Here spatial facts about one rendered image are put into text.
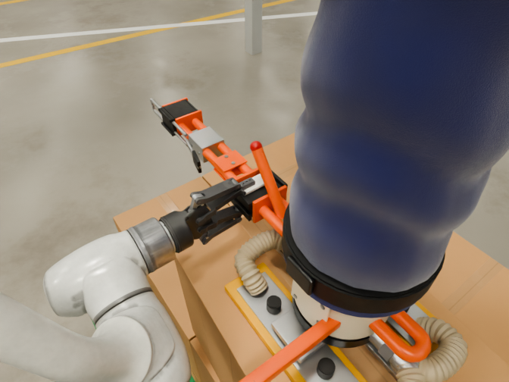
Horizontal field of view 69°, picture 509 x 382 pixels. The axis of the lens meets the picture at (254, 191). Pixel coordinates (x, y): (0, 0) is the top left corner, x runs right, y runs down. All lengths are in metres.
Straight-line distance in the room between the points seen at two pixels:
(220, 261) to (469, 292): 0.88
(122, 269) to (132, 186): 1.83
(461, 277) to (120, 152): 2.18
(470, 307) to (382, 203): 1.04
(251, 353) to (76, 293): 0.31
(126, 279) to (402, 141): 0.47
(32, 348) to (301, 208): 0.33
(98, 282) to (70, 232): 1.69
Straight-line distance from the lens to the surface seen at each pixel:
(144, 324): 0.59
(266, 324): 0.72
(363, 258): 0.43
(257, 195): 0.74
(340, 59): 0.31
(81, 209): 2.42
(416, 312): 0.79
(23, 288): 2.19
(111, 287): 0.63
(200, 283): 0.79
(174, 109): 0.99
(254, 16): 3.77
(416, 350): 0.62
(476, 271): 1.48
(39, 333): 0.48
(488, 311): 1.41
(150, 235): 0.66
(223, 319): 0.75
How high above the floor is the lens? 1.62
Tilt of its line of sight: 45 degrees down
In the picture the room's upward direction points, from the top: straight up
